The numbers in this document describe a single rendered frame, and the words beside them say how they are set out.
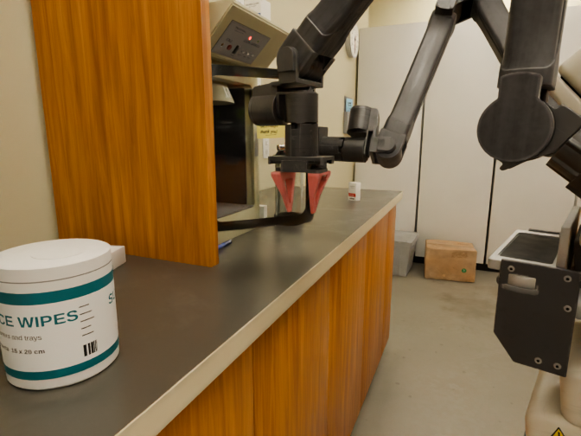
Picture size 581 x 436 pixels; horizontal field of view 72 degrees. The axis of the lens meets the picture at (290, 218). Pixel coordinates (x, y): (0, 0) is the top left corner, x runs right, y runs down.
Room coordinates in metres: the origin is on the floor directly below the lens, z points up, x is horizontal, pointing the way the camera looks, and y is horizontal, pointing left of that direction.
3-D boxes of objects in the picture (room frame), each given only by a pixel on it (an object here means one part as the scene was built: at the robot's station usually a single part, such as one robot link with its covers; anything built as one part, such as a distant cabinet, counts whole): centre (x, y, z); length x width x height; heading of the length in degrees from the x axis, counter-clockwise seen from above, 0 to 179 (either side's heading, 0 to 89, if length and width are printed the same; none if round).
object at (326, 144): (0.97, -0.10, 1.20); 0.07 x 0.07 x 0.10; 66
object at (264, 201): (1.03, 0.07, 1.19); 0.30 x 0.01 x 0.40; 115
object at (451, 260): (3.41, -1.41, 0.14); 0.41 x 0.33 x 0.29; 73
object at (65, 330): (0.48, 0.29, 1.02); 0.13 x 0.13 x 0.15
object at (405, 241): (3.62, -0.85, 0.17); 0.60 x 0.42 x 0.33; 65
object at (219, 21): (1.09, 0.11, 1.46); 0.32 x 0.12 x 0.10; 157
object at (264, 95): (0.73, 0.01, 1.31); 0.11 x 0.09 x 0.12; 53
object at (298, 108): (0.71, -0.01, 1.27); 0.07 x 0.06 x 0.07; 53
